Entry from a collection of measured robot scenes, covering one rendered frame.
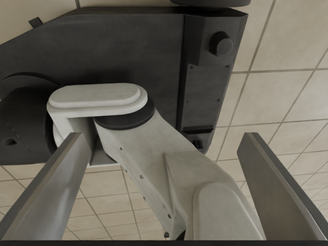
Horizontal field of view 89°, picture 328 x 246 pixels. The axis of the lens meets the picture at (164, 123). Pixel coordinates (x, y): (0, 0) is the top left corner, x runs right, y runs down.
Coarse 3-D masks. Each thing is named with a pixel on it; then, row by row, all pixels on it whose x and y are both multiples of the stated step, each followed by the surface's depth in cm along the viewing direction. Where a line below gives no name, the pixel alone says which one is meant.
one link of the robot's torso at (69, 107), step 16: (64, 96) 34; (80, 96) 34; (96, 96) 34; (112, 96) 35; (128, 96) 35; (144, 96) 36; (48, 112) 32; (64, 112) 32; (80, 112) 32; (96, 112) 32; (112, 112) 33; (128, 112) 34; (64, 128) 34; (80, 128) 39; (96, 144) 48; (96, 160) 44
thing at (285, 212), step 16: (240, 144) 11; (256, 144) 9; (240, 160) 11; (256, 160) 9; (272, 160) 8; (256, 176) 9; (272, 176) 8; (288, 176) 7; (256, 192) 9; (272, 192) 8; (288, 192) 7; (304, 192) 7; (256, 208) 9; (272, 208) 8; (288, 208) 7; (304, 208) 6; (272, 224) 8; (288, 224) 7; (304, 224) 6; (320, 224) 6
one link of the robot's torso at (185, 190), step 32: (128, 128) 34; (160, 128) 35; (128, 160) 31; (160, 160) 29; (192, 160) 27; (160, 192) 24; (192, 192) 20; (224, 192) 19; (192, 224) 18; (224, 224) 17; (256, 224) 18
